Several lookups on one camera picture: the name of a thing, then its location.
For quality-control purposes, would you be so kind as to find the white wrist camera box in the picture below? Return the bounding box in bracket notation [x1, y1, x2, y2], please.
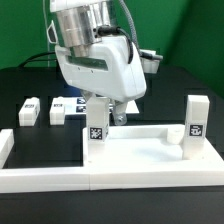
[140, 49, 163, 74]

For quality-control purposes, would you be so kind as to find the white marker base plate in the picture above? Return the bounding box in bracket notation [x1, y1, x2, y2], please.
[64, 97, 139, 115]

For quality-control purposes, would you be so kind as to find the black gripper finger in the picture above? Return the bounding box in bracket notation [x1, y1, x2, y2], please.
[112, 101, 127, 126]
[81, 90, 95, 100]

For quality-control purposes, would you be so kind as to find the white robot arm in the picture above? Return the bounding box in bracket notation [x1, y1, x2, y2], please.
[50, 0, 146, 125]

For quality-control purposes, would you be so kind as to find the white L-shaped corner fence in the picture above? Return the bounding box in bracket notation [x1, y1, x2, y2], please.
[0, 129, 224, 193]

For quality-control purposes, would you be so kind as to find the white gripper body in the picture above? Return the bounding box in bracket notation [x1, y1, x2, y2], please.
[55, 36, 146, 102]

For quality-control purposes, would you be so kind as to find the white desk top tray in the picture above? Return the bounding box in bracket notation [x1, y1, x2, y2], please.
[83, 124, 222, 167]

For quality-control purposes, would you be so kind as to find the black cable bundle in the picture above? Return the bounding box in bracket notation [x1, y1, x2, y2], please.
[18, 0, 138, 68]

